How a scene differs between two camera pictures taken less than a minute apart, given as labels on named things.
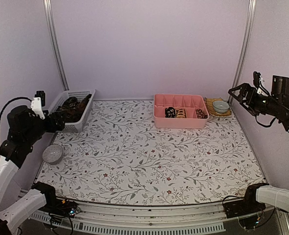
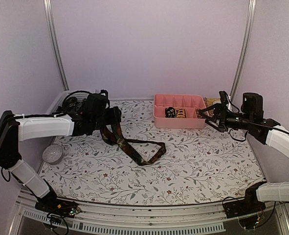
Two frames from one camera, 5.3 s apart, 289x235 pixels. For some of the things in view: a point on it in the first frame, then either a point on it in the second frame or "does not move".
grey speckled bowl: [53, 153] does not move
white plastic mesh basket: [74, 127] does not move
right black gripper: [247, 88] -> [219, 109]
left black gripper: [60, 124] -> [116, 116]
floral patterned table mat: [119, 157] does not move
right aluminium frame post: [249, 29] does not move
